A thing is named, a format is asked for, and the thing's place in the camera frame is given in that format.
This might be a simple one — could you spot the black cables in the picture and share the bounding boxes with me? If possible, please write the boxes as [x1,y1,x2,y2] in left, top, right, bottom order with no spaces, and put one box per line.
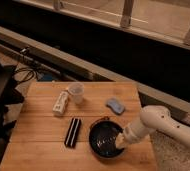
[12,46,61,84]

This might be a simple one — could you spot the blue sponge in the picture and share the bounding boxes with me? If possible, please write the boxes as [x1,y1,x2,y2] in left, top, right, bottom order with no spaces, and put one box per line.
[106,98,125,115]

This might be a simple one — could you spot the dark ceramic bowl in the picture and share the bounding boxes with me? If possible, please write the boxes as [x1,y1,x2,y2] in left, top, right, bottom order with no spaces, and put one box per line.
[88,117,124,159]

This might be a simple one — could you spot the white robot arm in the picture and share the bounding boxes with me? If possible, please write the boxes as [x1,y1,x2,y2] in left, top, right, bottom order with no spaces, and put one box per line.
[115,105,190,149]

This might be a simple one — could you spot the clear plastic cup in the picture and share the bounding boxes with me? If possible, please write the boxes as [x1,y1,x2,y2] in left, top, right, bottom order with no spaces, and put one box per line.
[68,82,84,104]

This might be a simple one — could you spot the black striped rectangular case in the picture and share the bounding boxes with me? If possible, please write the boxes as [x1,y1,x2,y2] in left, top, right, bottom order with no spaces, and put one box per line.
[64,118,81,148]

